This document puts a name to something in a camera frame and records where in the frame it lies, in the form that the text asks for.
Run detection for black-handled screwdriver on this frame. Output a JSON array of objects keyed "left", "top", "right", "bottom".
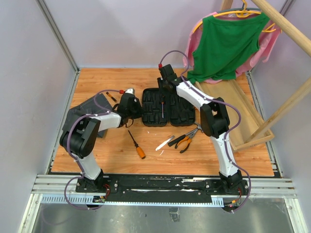
[{"left": 160, "top": 94, "right": 165, "bottom": 118}]

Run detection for yellow clothes hanger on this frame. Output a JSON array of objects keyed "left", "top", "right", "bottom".
[{"left": 193, "top": 0, "right": 279, "bottom": 36}]

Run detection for orange-handled screwdriver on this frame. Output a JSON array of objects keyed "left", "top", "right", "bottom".
[{"left": 128, "top": 130, "right": 146, "bottom": 159}]

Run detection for black plastic tool case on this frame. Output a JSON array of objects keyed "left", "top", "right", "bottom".
[{"left": 141, "top": 88, "right": 196, "bottom": 127}]

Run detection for orange-black pliers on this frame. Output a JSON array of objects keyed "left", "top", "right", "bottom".
[{"left": 174, "top": 133, "right": 196, "bottom": 153}]

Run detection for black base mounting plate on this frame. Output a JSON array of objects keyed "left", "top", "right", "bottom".
[{"left": 75, "top": 174, "right": 251, "bottom": 206}]

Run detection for aluminium frame rail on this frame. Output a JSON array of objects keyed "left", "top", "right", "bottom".
[{"left": 35, "top": 0, "right": 81, "bottom": 73}]

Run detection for claw hammer black handle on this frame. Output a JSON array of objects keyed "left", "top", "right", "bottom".
[{"left": 167, "top": 122, "right": 204, "bottom": 148}]

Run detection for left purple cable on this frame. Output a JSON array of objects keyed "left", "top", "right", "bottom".
[{"left": 40, "top": 89, "right": 124, "bottom": 225}]

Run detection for grey checked cloth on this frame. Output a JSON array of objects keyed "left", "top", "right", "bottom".
[{"left": 61, "top": 97, "right": 121, "bottom": 139}]

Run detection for green sleeveless shirt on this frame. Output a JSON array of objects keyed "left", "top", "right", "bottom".
[{"left": 187, "top": 13, "right": 269, "bottom": 83}]

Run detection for silver metal file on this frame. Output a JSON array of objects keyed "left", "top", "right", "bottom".
[{"left": 155, "top": 135, "right": 175, "bottom": 151}]

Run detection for wooden tray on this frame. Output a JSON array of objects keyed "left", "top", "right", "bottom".
[{"left": 195, "top": 80, "right": 275, "bottom": 152}]

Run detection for wooden rack frame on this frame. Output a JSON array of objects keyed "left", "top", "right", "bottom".
[{"left": 220, "top": 0, "right": 311, "bottom": 144}]

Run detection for small brown-handled screwdriver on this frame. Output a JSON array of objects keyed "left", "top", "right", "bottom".
[{"left": 106, "top": 92, "right": 118, "bottom": 102}]

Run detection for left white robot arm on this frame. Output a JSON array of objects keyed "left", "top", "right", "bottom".
[{"left": 59, "top": 88, "right": 142, "bottom": 192}]

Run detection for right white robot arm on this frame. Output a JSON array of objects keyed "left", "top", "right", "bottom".
[{"left": 158, "top": 64, "right": 248, "bottom": 195}]

